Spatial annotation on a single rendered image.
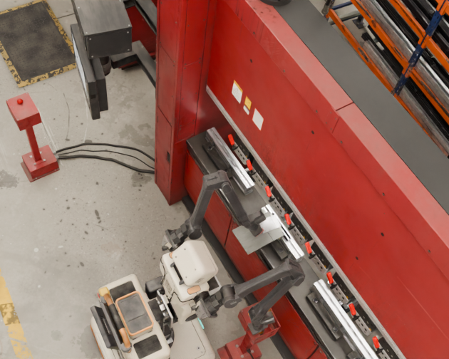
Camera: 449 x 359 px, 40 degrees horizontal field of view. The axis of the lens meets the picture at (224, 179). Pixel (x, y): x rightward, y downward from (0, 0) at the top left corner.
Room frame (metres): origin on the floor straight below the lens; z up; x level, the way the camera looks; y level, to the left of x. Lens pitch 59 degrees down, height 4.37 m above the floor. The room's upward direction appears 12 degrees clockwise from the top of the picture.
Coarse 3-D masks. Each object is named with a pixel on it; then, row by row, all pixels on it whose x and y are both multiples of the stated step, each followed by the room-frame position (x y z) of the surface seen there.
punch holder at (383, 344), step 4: (380, 340) 1.08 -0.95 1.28; (384, 340) 1.07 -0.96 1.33; (380, 344) 1.07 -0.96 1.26; (384, 344) 1.06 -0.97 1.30; (388, 344) 1.05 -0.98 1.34; (384, 348) 1.04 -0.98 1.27; (388, 348) 1.04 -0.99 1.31; (384, 352) 1.03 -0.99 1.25; (388, 352) 1.03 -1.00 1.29; (392, 352) 1.02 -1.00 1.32; (384, 356) 1.02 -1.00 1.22; (388, 356) 1.01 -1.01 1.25; (392, 356) 1.01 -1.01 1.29; (396, 356) 1.00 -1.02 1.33
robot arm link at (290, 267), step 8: (288, 264) 1.33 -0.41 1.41; (296, 264) 1.36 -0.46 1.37; (272, 272) 1.29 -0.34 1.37; (280, 272) 1.29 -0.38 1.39; (288, 272) 1.29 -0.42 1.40; (296, 272) 1.31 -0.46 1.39; (256, 280) 1.24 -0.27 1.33; (264, 280) 1.24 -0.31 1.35; (272, 280) 1.26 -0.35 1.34; (240, 288) 1.19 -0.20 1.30; (248, 288) 1.20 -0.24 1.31; (256, 288) 1.21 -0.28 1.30; (232, 296) 1.15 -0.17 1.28; (240, 296) 1.16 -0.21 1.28; (224, 304) 1.11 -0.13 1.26; (232, 304) 1.12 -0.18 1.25
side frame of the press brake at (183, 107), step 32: (160, 0) 2.41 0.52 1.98; (192, 0) 2.29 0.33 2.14; (160, 32) 2.40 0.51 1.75; (192, 32) 2.30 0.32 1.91; (160, 64) 2.39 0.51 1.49; (192, 64) 2.31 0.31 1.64; (160, 96) 2.39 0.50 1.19; (192, 96) 2.33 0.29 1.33; (160, 128) 2.37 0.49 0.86; (192, 128) 2.34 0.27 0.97; (224, 128) 2.52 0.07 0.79; (160, 160) 2.36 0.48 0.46
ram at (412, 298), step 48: (240, 48) 2.20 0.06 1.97; (288, 96) 1.90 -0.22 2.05; (288, 144) 1.83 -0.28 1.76; (336, 144) 1.63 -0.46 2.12; (288, 192) 1.74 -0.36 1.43; (336, 192) 1.55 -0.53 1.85; (336, 240) 1.45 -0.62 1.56; (384, 240) 1.31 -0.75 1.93; (384, 288) 1.20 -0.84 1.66; (432, 288) 1.09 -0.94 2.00; (384, 336) 1.08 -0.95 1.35; (432, 336) 0.98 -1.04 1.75
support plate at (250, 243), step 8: (240, 232) 1.66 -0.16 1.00; (248, 232) 1.67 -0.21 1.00; (272, 232) 1.70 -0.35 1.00; (280, 232) 1.71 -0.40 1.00; (240, 240) 1.61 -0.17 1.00; (248, 240) 1.62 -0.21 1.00; (256, 240) 1.63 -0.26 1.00; (264, 240) 1.64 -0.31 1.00; (272, 240) 1.65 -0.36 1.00; (248, 248) 1.57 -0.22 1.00; (256, 248) 1.58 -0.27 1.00
